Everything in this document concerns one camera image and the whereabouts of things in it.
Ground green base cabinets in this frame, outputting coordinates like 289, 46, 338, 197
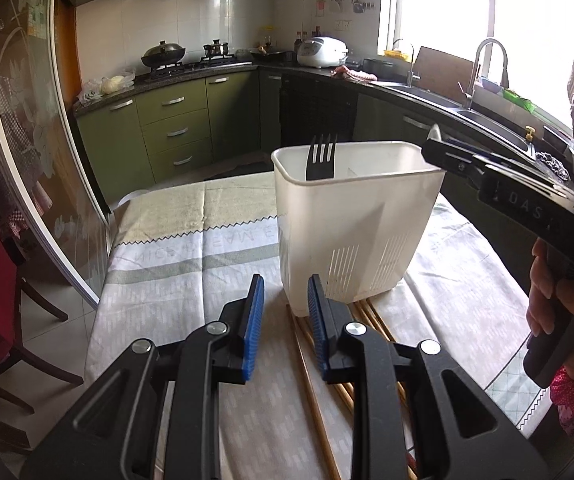
74, 69, 262, 192

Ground steel wool scrubber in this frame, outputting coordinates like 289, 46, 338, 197
534, 149, 571, 182

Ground red dish cloth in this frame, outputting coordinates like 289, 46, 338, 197
330, 65, 379, 84

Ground printed glass sliding door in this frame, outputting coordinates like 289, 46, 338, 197
0, 0, 115, 307

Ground tall chrome faucet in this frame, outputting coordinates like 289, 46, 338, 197
458, 38, 511, 109

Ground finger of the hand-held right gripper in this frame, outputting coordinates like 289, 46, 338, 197
421, 137, 489, 190
428, 125, 552, 177

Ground grey patterned tablecloth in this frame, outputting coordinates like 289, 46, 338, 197
84, 170, 550, 480

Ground black gas stove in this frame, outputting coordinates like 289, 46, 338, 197
146, 57, 254, 82

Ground brown cutting board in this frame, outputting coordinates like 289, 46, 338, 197
411, 45, 476, 94

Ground person's right hand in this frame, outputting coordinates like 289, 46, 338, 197
526, 237, 574, 382

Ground dark cooking pot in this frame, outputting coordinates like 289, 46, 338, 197
361, 57, 398, 81

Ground black built-in appliance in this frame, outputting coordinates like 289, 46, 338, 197
279, 77, 359, 155

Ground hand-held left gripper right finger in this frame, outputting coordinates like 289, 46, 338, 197
307, 274, 548, 480

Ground white plastic bags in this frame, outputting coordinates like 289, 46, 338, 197
79, 69, 136, 107

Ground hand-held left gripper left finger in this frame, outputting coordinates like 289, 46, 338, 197
19, 274, 266, 480

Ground white plastic utensil holder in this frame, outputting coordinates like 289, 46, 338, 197
271, 141, 448, 318

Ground green plastic tray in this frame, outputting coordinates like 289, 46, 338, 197
502, 88, 538, 114

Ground small chrome faucet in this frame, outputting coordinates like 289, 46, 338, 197
392, 38, 421, 89

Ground black wok with lid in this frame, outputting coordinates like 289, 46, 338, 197
140, 40, 188, 69

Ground brown chopstick with red end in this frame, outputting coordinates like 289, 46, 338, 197
287, 306, 342, 480

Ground dark sauce bottles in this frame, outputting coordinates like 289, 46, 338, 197
294, 26, 324, 52

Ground brown wooden chopstick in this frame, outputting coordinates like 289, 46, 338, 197
364, 301, 399, 343
296, 316, 357, 412

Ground white rice cooker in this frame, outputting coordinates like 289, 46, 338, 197
296, 36, 351, 70

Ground black frying pan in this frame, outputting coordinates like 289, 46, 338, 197
249, 45, 294, 64

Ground steel kitchen sink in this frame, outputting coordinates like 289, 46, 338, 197
381, 82, 532, 152

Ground black fork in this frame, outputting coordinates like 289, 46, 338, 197
305, 133, 339, 183

